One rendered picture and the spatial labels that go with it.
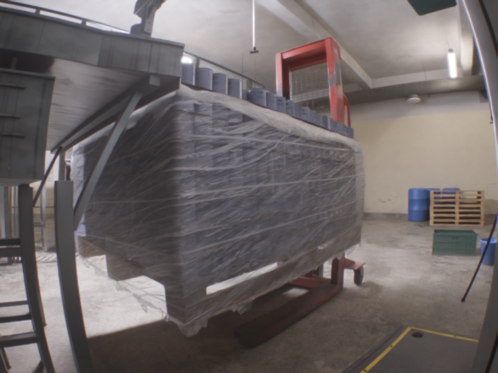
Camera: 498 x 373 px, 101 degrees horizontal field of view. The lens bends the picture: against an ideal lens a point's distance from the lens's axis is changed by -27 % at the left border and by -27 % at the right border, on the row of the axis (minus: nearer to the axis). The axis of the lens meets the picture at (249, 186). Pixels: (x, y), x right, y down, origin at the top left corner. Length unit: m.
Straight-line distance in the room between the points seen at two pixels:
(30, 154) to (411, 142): 9.54
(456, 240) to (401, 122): 6.57
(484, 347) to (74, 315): 0.78
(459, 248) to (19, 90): 3.97
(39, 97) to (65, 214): 0.26
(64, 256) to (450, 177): 9.35
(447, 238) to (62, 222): 3.74
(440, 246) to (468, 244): 0.38
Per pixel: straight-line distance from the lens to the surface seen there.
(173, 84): 0.74
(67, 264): 0.67
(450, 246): 3.84
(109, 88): 0.83
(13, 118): 0.65
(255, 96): 1.08
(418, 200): 8.24
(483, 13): 0.52
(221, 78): 0.94
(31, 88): 0.67
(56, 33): 0.70
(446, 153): 9.51
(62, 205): 0.65
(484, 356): 0.50
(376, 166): 9.82
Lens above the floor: 0.78
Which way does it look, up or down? 1 degrees up
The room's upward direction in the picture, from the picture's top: straight up
